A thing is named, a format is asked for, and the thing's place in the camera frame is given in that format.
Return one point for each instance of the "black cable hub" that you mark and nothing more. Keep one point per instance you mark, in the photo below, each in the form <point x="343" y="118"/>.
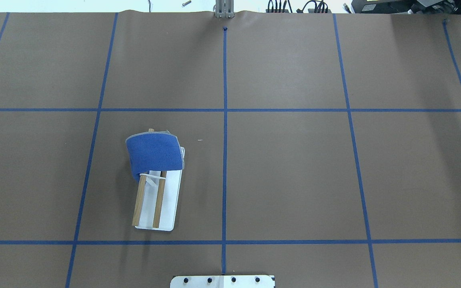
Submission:
<point x="308" y="7"/>

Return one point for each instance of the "blue microfibre towel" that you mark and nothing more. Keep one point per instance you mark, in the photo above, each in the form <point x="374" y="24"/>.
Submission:
<point x="154" y="151"/>

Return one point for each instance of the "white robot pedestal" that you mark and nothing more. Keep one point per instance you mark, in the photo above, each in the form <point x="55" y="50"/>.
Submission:
<point x="224" y="281"/>

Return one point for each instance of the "white towel rack base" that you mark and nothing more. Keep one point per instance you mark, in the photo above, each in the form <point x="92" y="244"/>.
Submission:
<point x="169" y="204"/>

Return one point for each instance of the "inner wooden rack rod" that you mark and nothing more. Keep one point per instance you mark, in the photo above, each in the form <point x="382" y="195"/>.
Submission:
<point x="159" y="199"/>

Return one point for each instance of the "aluminium frame post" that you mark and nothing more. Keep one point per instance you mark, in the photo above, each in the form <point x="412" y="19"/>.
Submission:
<point x="224" y="9"/>

